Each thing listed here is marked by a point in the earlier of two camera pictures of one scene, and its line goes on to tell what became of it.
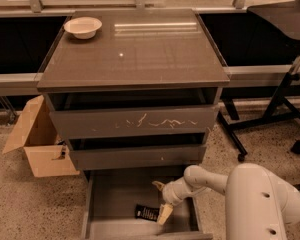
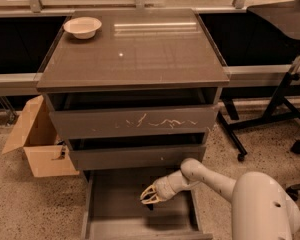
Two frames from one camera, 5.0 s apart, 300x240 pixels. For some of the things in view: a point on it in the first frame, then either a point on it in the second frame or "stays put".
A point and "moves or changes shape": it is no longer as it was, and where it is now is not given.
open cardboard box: [36, 132] stays put
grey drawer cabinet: [135, 93] stays put
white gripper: [170, 193] to [162, 187]
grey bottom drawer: [109, 199] stays put
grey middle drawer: [137, 152] stays put
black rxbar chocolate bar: [147, 212] moves or changes shape
